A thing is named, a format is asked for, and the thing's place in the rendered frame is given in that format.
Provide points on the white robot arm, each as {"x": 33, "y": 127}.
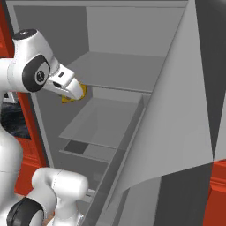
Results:
{"x": 17, "y": 70}

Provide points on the grey fridge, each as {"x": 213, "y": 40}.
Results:
{"x": 117, "y": 32}

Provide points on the yellow cheese wedge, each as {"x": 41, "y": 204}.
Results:
{"x": 83, "y": 89}

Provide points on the grey fridge shelf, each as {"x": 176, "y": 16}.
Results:
{"x": 97, "y": 151}
{"x": 117, "y": 70}
{"x": 103, "y": 123}

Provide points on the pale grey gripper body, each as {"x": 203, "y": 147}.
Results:
{"x": 73, "y": 88}

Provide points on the red cupboard run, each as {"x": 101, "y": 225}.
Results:
{"x": 35, "y": 164}
{"x": 218, "y": 191}

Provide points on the grey fridge door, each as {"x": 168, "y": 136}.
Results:
{"x": 182, "y": 117}

